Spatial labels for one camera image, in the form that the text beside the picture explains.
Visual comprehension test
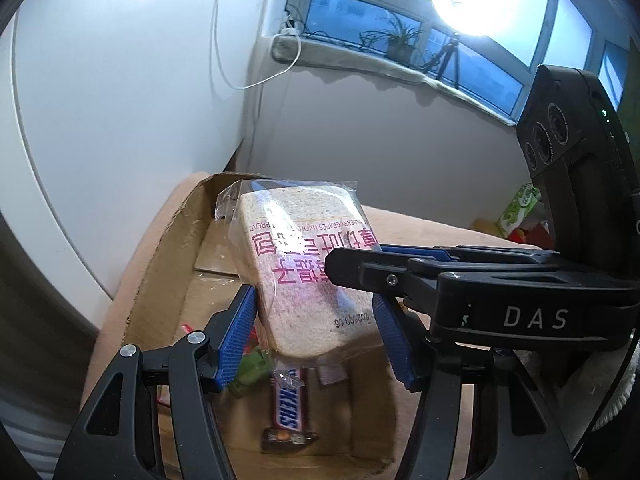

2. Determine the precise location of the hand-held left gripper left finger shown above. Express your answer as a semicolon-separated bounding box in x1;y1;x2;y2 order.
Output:
52;284;258;480

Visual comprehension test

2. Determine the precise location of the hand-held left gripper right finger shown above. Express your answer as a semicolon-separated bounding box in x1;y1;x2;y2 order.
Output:
372;294;574;480

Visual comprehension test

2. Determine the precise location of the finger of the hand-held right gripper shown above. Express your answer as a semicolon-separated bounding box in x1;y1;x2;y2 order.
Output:
324;246;468;311
377;242;561;274

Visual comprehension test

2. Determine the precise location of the green candy packet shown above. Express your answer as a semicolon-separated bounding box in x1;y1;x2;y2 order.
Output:
230;347;274;399

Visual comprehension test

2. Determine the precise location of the sliced bread packet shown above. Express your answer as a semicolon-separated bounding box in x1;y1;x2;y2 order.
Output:
215;179;383;361

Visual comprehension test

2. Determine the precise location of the pink candy wrapper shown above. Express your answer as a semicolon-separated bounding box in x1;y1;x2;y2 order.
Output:
317;355;351;387

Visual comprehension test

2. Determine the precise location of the brown chocolate bar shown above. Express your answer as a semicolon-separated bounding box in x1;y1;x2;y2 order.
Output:
260;367;321;456

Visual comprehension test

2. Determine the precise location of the shallow cardboard box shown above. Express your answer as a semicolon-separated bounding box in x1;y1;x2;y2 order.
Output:
122;172;401;480

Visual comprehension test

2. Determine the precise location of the red box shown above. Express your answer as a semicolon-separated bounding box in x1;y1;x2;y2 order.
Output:
510;220;552;247

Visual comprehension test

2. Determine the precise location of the green printed box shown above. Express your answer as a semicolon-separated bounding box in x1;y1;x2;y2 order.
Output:
495;182;541;241

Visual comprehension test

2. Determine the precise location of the white fluffy cloth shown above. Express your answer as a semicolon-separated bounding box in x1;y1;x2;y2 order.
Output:
560;330;640;467

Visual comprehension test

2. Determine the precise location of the black tripod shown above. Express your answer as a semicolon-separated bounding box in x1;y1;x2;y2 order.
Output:
424;35;461;89

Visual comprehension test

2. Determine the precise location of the potted plant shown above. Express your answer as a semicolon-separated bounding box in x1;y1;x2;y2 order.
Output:
359;10;426;67

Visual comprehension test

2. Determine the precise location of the large window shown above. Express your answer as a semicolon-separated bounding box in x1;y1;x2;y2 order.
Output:
287;0;632;124

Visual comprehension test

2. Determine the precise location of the white cabinet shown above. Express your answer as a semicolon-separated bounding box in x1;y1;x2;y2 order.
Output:
0;0;297;342

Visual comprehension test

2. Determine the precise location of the white cable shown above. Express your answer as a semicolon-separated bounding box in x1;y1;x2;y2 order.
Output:
212;0;304;91

